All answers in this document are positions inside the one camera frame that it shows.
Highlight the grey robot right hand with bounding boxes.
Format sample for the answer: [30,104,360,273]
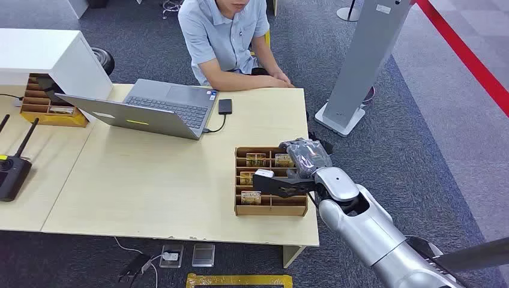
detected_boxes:
[278,137,334,179]

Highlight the wooden card box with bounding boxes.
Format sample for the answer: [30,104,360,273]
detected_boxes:
[233,146,309,217]

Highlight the seated person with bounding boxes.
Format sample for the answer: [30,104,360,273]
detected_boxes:
[178,0,296,92]

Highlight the wooden card organizer yellow base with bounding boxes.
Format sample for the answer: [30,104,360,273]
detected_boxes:
[20,73,89,129]

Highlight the yellow chair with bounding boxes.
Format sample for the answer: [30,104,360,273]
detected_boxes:
[249,29,272,56]

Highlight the grey kiosk stand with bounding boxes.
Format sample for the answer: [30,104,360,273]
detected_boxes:
[314,0,417,138]

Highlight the round stanchion base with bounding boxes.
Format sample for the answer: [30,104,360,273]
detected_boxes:
[336,0,363,23]

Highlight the grey laptop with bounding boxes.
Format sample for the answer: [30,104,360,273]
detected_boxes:
[55,78,220,141]

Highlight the yellow floor tape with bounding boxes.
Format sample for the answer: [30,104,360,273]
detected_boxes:
[185,273,294,288]

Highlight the metal floor socket with plug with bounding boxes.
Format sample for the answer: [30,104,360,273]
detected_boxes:
[158,244,185,269]

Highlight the black round wheel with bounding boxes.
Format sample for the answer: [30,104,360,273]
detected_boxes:
[91,47,116,76]

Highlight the dark grey bar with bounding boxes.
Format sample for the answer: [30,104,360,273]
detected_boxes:
[431,237,509,274]

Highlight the black power adapter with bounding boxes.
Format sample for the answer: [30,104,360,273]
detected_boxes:
[118,253,152,284]

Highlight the white furniture piece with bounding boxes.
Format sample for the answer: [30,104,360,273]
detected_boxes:
[67,0,90,20]

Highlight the white cabinet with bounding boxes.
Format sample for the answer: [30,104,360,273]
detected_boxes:
[0,28,115,122]

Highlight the black router with antennas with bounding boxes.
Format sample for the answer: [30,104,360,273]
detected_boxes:
[0,114,41,202]

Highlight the black drive cable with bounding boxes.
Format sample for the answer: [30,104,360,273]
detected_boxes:
[202,114,227,134]

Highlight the tangled cables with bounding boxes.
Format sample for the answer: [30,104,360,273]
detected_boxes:
[161,0,184,20]

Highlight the white cable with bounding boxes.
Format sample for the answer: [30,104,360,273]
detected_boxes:
[114,237,164,288]

